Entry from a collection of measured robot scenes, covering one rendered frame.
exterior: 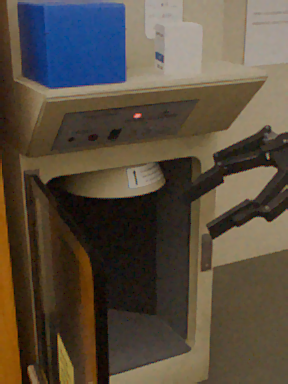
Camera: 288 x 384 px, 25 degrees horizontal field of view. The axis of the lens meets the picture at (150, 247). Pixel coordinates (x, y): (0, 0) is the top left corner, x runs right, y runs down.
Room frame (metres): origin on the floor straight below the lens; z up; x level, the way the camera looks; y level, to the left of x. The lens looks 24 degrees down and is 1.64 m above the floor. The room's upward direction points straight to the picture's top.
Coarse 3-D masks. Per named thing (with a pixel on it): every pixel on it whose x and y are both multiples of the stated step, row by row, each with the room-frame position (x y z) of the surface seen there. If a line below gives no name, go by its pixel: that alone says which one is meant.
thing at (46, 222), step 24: (48, 192) 0.74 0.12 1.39; (48, 216) 0.72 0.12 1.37; (48, 240) 0.73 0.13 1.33; (72, 240) 0.61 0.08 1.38; (48, 264) 0.74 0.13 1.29; (72, 264) 0.62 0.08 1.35; (96, 264) 0.55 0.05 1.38; (48, 288) 0.75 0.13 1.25; (72, 288) 0.63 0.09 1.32; (96, 288) 0.55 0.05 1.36; (48, 312) 0.76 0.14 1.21; (72, 312) 0.63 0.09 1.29; (96, 312) 0.55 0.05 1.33; (48, 336) 0.77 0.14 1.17; (72, 336) 0.64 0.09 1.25; (96, 336) 0.55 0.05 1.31; (48, 360) 0.79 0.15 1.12; (72, 360) 0.64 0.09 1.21; (96, 360) 0.55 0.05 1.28
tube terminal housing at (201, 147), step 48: (0, 0) 0.86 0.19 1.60; (48, 0) 0.87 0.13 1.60; (192, 0) 0.97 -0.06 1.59; (0, 48) 0.88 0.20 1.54; (144, 48) 0.93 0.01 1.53; (0, 96) 0.90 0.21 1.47; (0, 144) 0.92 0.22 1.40; (144, 144) 0.93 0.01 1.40; (192, 144) 0.97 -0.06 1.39; (192, 240) 1.01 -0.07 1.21; (192, 288) 1.01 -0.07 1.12; (192, 336) 1.01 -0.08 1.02
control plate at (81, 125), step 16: (80, 112) 0.79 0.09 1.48; (96, 112) 0.80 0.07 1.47; (112, 112) 0.81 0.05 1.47; (128, 112) 0.82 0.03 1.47; (144, 112) 0.84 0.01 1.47; (160, 112) 0.85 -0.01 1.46; (176, 112) 0.87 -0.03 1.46; (64, 128) 0.80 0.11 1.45; (80, 128) 0.81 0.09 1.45; (96, 128) 0.83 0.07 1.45; (112, 128) 0.84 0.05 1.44; (128, 128) 0.86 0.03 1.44; (144, 128) 0.87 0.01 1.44; (160, 128) 0.89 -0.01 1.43; (176, 128) 0.90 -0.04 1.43; (64, 144) 0.83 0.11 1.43; (80, 144) 0.84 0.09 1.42; (96, 144) 0.86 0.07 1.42
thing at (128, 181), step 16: (64, 176) 0.98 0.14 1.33; (80, 176) 0.95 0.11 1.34; (96, 176) 0.94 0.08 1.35; (112, 176) 0.94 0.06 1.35; (128, 176) 0.95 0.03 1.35; (144, 176) 0.96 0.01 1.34; (160, 176) 0.99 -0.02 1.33; (80, 192) 0.94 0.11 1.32; (96, 192) 0.93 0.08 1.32; (112, 192) 0.93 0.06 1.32; (128, 192) 0.94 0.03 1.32; (144, 192) 0.95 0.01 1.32
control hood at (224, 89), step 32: (224, 64) 0.95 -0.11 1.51; (32, 96) 0.78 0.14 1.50; (64, 96) 0.75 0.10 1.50; (96, 96) 0.77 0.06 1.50; (128, 96) 0.80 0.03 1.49; (160, 96) 0.83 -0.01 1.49; (192, 96) 0.85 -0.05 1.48; (224, 96) 0.89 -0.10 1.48; (32, 128) 0.79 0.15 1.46; (192, 128) 0.92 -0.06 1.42; (224, 128) 0.96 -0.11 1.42
